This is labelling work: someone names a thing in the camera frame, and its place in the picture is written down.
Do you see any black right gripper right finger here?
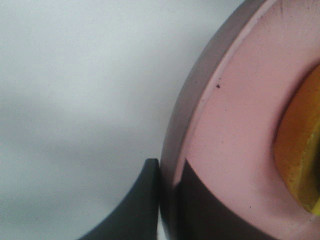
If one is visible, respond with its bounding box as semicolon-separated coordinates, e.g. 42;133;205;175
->
172;159;320;240

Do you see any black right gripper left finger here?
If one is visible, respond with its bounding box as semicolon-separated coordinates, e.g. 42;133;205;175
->
81;158;160;240

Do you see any pink round plate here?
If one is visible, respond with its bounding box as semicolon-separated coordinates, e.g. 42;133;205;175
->
160;0;320;240

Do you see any toy burger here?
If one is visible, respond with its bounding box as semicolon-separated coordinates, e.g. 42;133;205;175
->
273;66;320;216

